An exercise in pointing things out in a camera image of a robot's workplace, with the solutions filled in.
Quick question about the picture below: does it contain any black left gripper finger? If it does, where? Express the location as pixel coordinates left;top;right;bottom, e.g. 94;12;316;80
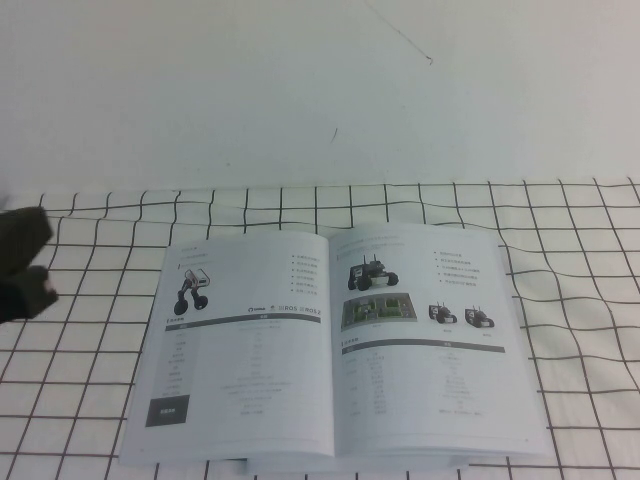
0;204;55;277
0;266;61;327

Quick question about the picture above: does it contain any white product catalogue book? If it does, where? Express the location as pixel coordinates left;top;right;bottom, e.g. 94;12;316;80
118;222;555;474

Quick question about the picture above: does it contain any white black-grid tablecloth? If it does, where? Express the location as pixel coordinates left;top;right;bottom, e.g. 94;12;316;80
0;178;640;480

